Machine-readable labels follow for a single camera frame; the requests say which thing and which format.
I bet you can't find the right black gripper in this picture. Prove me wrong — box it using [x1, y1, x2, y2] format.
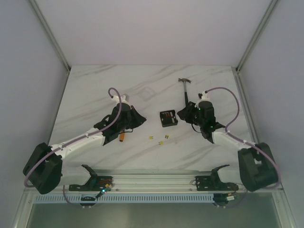
[177, 101, 204, 127]

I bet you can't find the black fuse box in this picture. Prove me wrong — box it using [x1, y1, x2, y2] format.
[160, 110, 178, 127]

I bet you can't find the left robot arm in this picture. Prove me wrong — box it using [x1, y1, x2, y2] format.
[23, 103, 146, 194]

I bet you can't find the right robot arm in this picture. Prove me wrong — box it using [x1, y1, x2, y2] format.
[177, 100, 281, 192]

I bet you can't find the clear fuse box cover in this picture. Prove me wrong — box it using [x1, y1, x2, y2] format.
[137, 86, 157, 101]

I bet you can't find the orange handle screwdriver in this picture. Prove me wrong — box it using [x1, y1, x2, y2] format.
[119, 132, 125, 142]

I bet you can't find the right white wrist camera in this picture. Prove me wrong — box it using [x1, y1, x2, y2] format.
[195, 91, 210, 108]

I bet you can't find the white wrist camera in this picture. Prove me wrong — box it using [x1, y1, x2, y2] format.
[111, 94, 130, 106]
[195, 91, 210, 108]

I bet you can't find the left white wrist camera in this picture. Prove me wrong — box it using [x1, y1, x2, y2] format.
[111, 94, 130, 106]

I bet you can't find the claw hammer black handle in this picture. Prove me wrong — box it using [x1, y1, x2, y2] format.
[178, 78, 191, 111]

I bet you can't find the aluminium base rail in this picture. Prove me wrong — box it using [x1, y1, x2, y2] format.
[24, 169, 284, 192]

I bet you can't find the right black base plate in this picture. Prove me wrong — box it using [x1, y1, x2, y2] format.
[195, 176, 239, 191]

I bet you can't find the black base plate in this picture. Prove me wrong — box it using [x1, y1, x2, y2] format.
[68, 176, 113, 191]
[195, 176, 239, 191]

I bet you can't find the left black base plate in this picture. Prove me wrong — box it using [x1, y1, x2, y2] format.
[68, 176, 113, 191]

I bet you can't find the left aluminium frame post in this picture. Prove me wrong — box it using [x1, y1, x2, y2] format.
[28, 0, 71, 73]

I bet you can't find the aluminium frame post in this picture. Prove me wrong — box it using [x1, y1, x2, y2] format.
[28, 0, 71, 73]
[236, 0, 280, 74]

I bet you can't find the slotted grey cable duct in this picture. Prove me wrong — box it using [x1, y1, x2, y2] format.
[34, 193, 214, 204]

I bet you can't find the right aluminium frame post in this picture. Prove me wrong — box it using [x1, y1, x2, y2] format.
[236, 0, 280, 74]

